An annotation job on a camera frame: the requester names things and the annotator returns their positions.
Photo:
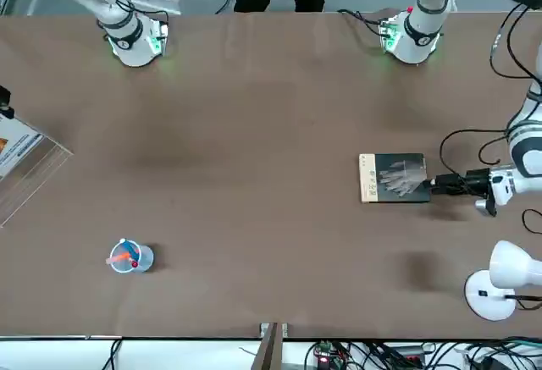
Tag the clear plastic pen cup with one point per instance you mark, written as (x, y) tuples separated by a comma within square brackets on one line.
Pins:
[(142, 257)]

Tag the clear acrylic storage rack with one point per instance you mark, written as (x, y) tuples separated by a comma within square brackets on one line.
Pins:
[(46, 162)]

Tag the white desk lamp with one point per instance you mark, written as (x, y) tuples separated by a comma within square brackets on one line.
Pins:
[(508, 264)]

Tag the blue pen white cap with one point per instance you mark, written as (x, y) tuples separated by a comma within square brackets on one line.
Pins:
[(132, 251)]

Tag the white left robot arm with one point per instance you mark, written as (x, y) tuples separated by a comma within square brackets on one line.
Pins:
[(423, 35)]

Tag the red-capped marker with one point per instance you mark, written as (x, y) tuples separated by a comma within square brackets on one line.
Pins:
[(118, 257)]

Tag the aluminium frame post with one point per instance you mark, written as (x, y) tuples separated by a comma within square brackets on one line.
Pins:
[(269, 349)]

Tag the dark book with hand picture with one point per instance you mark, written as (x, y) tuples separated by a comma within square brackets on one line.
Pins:
[(394, 175)]

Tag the circuit board red light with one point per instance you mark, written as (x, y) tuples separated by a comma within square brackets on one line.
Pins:
[(324, 355)]

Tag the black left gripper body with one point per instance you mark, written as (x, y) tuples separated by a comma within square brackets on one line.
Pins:
[(478, 181)]

